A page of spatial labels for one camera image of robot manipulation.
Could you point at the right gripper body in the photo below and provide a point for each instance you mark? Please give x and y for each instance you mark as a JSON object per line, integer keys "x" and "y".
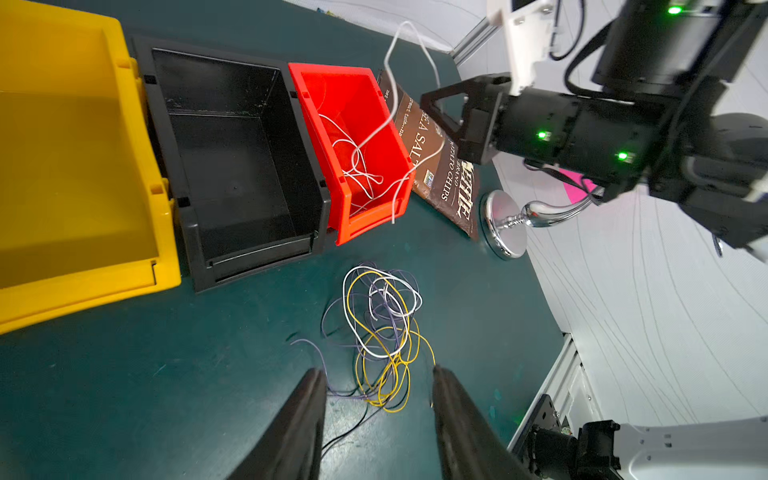
{"x": 480, "y": 119}

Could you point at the yellow plastic bin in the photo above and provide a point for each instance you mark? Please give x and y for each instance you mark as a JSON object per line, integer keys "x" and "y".
{"x": 86, "y": 218}

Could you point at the pink plastic wine glass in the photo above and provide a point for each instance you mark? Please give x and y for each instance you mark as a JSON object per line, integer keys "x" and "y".
{"x": 575, "y": 193}

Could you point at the green tabletop mat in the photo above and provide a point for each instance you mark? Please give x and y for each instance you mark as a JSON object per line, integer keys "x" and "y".
{"x": 181, "y": 385}

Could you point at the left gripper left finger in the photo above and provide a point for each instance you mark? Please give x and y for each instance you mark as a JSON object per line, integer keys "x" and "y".
{"x": 291, "y": 446}

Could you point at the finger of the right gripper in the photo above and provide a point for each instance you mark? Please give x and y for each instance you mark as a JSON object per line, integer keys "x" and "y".
{"x": 472, "y": 91}
{"x": 456, "y": 132}

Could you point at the black plastic bin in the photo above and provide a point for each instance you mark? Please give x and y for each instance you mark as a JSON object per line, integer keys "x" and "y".
{"x": 242, "y": 170}

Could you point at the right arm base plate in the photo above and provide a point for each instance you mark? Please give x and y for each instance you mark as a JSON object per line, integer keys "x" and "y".
{"x": 543, "y": 449}

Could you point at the red plastic bin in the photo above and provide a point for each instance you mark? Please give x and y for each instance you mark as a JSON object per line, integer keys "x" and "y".
{"x": 362, "y": 157}

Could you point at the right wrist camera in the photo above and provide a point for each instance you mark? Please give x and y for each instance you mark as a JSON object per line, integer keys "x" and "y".
{"x": 527, "y": 28}

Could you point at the silver glass holder stand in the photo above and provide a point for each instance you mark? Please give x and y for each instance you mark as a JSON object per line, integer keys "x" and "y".
{"x": 505, "y": 224}

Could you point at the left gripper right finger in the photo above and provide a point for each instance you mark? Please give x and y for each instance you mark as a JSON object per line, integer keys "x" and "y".
{"x": 467, "y": 446}

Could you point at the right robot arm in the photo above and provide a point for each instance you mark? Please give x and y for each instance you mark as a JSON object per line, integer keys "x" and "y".
{"x": 648, "y": 118}

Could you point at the brown chips bag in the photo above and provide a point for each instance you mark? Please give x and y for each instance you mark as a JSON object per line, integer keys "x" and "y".
{"x": 447, "y": 183}

